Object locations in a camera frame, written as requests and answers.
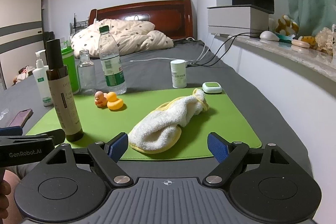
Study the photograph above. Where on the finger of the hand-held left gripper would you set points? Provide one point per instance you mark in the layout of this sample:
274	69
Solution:
59	136
10	132

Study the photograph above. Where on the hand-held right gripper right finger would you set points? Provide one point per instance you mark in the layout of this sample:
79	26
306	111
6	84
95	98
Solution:
216	148

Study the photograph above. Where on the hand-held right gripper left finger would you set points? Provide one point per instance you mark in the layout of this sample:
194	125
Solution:
118	147

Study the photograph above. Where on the brown spray bottle black cap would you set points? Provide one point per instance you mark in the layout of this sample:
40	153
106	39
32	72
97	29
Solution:
64	98

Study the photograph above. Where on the white towel with yellow trim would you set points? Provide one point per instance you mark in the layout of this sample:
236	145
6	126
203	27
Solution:
162	124

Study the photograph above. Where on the person's left hand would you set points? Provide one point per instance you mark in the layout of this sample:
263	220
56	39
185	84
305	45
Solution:
4	197

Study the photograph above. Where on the smartphone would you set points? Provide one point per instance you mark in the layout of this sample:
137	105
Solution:
19	117

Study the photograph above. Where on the person's bare leg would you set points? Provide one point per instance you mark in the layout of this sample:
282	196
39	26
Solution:
21	171

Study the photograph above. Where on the clear plastic wrapper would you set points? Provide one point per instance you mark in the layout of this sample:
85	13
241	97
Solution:
3	113

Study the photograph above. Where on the green mat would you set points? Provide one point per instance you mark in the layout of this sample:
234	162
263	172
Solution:
210	119

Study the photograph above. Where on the yellow rubber duck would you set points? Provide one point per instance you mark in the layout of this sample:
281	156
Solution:
115	102

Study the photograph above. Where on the orange toy duck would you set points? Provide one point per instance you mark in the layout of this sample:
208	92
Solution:
99	99

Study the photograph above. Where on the white pump lotion bottle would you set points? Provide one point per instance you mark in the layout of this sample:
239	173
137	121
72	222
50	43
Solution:
42	82

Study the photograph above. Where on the pile of clothes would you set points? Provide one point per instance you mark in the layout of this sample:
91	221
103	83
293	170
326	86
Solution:
23	75

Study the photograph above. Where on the small white and green case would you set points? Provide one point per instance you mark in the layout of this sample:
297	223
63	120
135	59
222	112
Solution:
211	87

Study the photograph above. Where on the small clear glass bottle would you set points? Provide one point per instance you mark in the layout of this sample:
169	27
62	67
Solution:
86	74

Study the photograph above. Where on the green tumbler with white lid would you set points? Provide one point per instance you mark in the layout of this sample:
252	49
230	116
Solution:
71	66

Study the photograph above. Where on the clear water bottle green cap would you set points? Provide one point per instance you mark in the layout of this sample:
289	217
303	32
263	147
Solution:
111	66

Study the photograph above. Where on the white pill bottle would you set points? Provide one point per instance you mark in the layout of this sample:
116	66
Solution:
178	74

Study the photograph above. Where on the white and grey wardrobe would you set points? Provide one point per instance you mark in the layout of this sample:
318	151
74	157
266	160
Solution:
21	37

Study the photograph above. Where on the beige patterned duvet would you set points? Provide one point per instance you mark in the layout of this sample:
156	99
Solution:
131	35

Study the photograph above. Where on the white oval object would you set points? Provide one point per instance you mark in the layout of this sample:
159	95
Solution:
267	35

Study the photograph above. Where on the teal paper item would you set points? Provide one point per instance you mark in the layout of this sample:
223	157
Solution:
286	39

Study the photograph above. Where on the white and grey box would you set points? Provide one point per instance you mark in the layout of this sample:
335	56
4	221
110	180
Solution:
231	19

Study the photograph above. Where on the round wooden object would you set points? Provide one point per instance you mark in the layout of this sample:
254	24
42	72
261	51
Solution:
300	44

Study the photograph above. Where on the tiger plush toy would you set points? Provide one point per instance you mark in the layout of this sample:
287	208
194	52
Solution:
308	40

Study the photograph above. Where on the yellow and white plush toy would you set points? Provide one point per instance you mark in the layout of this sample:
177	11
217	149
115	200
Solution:
286	24

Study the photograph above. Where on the red wooden headboard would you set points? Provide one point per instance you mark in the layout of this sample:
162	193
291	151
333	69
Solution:
157	10

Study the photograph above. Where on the crumpled beige bag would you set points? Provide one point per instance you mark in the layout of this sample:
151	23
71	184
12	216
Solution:
325	40

